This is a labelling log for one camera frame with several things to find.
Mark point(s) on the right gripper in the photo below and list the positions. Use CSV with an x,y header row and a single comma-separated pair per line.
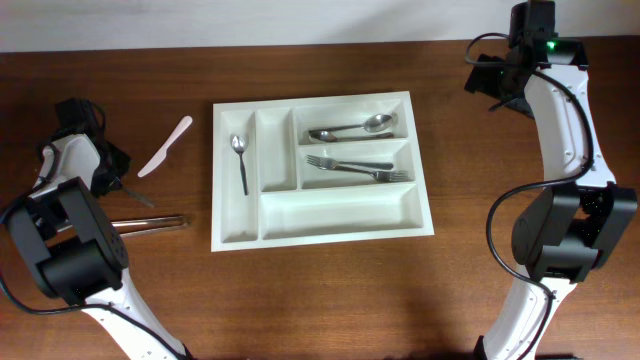
x,y
483,77

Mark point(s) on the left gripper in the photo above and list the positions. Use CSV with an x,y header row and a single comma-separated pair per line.
x,y
123,161

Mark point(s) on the small teaspoon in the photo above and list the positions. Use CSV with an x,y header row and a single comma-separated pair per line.
x,y
138,197
239,146

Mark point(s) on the pink plastic knife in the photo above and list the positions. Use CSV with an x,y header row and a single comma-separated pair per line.
x,y
161,154

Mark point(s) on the metal tongs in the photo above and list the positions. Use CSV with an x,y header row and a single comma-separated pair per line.
x,y
148,226

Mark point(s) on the large spoon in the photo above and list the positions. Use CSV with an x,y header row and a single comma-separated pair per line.
x,y
373,124
328,137

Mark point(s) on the fork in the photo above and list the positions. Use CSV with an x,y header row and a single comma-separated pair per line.
x,y
379,176
331,163

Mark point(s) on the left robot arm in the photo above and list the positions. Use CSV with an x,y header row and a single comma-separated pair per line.
x,y
71,247

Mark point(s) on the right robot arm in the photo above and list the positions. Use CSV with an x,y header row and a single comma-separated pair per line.
x,y
572,227

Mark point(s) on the white plastic cutlery tray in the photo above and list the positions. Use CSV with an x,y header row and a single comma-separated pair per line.
x,y
292,202

